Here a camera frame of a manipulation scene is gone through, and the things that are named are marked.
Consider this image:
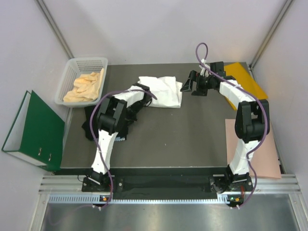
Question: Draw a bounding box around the white t shirt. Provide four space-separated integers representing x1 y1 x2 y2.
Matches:
138 76 183 108

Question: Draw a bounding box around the black t shirt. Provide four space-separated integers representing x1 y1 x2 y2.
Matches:
81 106 132 141

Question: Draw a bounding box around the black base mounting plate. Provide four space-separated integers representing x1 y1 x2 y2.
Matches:
82 175 252 197

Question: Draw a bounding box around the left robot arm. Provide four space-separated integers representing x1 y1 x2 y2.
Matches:
87 83 157 192

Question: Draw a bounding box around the grey slotted cable duct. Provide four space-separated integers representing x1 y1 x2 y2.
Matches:
48 194 244 205

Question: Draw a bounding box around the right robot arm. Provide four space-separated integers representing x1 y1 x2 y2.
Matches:
181 62 270 193

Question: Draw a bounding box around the green ring binder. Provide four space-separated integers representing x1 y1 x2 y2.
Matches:
1 91 65 172

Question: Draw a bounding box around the pink paper sheet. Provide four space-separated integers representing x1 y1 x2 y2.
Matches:
225 119 282 179

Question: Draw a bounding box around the orange t shirt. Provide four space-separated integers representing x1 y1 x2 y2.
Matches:
63 68 104 103

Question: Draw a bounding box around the white plastic basket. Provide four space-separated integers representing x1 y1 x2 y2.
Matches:
54 57 108 108

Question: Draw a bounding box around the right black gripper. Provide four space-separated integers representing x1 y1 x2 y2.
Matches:
180 71 215 97

